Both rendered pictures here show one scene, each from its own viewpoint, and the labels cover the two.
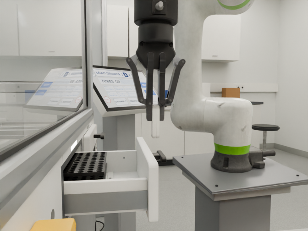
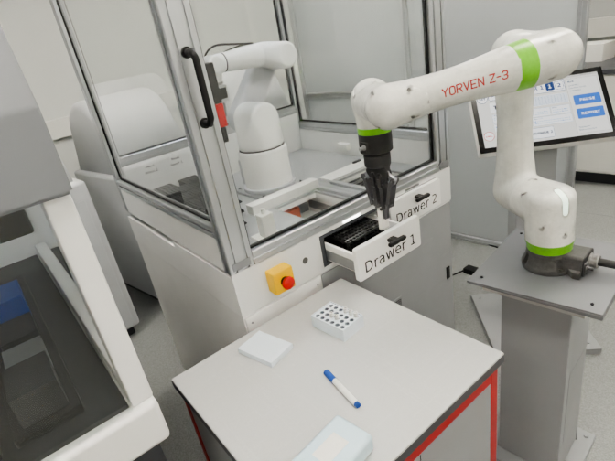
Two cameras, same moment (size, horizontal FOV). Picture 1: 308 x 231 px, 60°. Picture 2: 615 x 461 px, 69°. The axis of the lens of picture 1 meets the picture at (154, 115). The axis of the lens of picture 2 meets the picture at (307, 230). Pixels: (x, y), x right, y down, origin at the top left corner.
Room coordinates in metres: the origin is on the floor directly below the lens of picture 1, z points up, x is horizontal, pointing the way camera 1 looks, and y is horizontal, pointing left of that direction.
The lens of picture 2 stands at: (-0.16, -0.98, 1.54)
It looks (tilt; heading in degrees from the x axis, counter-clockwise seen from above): 24 degrees down; 64
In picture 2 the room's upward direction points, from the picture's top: 10 degrees counter-clockwise
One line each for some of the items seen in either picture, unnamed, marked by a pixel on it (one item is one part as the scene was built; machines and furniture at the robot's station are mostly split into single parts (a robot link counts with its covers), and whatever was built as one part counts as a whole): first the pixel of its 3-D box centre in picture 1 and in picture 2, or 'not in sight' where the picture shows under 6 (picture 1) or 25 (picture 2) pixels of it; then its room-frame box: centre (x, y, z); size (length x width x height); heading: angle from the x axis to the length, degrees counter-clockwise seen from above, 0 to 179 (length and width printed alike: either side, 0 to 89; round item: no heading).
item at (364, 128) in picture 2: not in sight; (372, 105); (0.58, -0.01, 1.32); 0.13 x 0.11 x 0.14; 69
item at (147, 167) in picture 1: (144, 170); (388, 247); (0.61, 0.02, 0.87); 0.29 x 0.02 x 0.11; 8
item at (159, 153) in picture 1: (156, 156); (393, 240); (0.61, -0.01, 0.91); 0.07 x 0.04 x 0.01; 8
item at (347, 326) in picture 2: not in sight; (337, 320); (0.33, -0.07, 0.78); 0.12 x 0.08 x 0.04; 104
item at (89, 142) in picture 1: (91, 145); (415, 203); (0.90, 0.21, 0.87); 0.29 x 0.02 x 0.11; 8
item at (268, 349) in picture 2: not in sight; (264, 348); (0.12, -0.02, 0.77); 0.13 x 0.09 x 0.02; 111
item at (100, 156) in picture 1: (101, 162); (365, 232); (0.59, 0.12, 0.90); 0.18 x 0.02 x 0.01; 8
